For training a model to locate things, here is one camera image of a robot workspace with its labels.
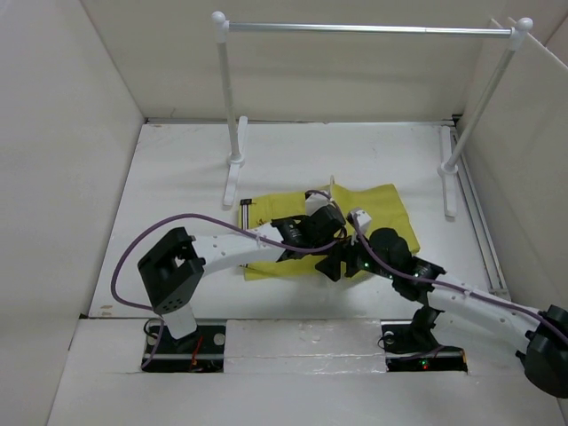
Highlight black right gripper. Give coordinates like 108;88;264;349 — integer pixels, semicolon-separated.
313;226;396;281

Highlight yellow trousers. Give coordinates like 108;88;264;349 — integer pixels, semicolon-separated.
238;184;420;280

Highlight beige trouser hanger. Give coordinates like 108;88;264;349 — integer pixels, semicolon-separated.
319;176;342;202

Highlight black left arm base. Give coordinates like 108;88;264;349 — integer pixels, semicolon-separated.
140;320;226;374

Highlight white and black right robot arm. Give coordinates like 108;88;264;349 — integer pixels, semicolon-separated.
316;228;567;398

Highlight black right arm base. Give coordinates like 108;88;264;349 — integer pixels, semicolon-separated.
377;307;468;373

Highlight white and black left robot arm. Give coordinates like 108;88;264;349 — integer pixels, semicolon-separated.
138;204;345;352

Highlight white foam block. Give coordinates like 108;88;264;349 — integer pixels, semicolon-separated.
224;319;387;375

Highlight white clothes rack with metal bar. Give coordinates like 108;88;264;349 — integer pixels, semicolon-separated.
205;12;533;218

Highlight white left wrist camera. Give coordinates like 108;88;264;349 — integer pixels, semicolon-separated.
304;190;335;216

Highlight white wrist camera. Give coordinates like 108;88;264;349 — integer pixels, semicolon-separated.
347;208;372;235
304;190;335;216

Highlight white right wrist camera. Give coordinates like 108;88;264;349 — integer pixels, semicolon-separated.
347;208;372;235

